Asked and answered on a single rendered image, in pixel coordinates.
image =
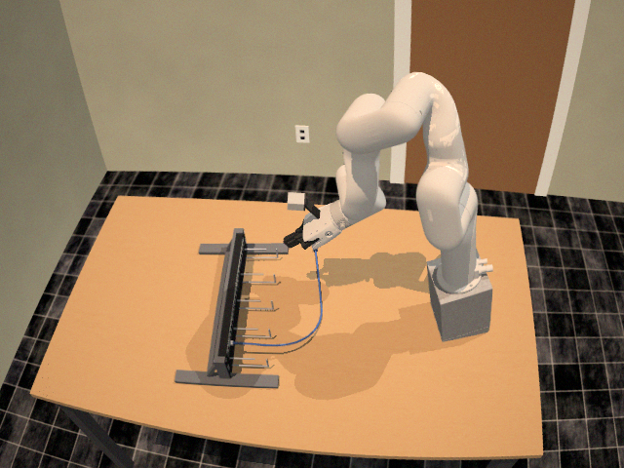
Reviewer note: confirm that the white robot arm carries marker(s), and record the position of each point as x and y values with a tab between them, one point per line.
369	126

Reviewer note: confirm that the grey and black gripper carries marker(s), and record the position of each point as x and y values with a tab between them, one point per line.
313	231

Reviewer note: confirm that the dark grey patch panel rack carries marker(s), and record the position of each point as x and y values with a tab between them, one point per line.
228	299

